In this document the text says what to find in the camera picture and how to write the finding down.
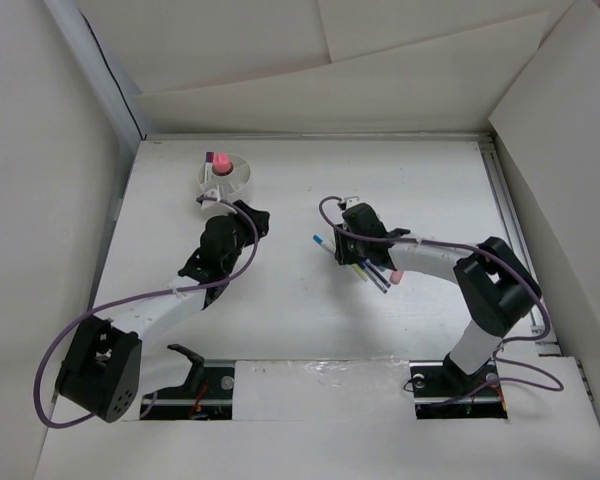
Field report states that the blue capped white marker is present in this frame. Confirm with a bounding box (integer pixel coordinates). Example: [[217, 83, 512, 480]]
[[313, 235, 336, 256]]

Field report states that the yellow pen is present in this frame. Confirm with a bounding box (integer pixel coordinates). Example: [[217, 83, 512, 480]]
[[350, 264, 368, 282]]

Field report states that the dark blue pen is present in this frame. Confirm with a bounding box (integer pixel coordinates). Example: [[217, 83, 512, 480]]
[[364, 260, 391, 289]]

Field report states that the pink capped clear bottle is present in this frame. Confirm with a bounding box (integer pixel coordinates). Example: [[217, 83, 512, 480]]
[[213, 153, 233, 176]]

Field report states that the red capped white marker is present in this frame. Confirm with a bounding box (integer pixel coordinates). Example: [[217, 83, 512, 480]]
[[205, 152, 215, 170]]

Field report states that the purple capped white marker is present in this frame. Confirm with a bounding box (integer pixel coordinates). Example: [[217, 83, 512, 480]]
[[202, 151, 214, 183]]

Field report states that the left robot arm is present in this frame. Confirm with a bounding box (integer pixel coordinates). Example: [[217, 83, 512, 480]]
[[50, 200, 270, 423]]

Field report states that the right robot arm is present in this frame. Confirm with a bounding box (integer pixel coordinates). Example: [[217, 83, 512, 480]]
[[332, 197, 542, 395]]

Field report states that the dark purple pen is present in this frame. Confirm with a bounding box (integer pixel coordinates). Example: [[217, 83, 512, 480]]
[[359, 263, 388, 294]]

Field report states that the white round divided organizer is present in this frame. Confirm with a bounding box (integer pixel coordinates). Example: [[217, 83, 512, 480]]
[[197, 151, 252, 199]]

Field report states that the pink highlighter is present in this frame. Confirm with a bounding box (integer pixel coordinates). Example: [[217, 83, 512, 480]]
[[389, 270, 404, 285]]

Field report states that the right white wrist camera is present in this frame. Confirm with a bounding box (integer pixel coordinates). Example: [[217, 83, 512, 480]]
[[339, 196, 361, 211]]

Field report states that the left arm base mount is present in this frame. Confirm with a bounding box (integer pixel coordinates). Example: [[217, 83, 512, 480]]
[[138, 344, 236, 421]]

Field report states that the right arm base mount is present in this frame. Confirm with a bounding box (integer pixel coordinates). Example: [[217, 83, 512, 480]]
[[403, 361, 508, 420]]

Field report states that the right aluminium rail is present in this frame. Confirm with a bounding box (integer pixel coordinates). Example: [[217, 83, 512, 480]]
[[478, 136, 562, 357]]

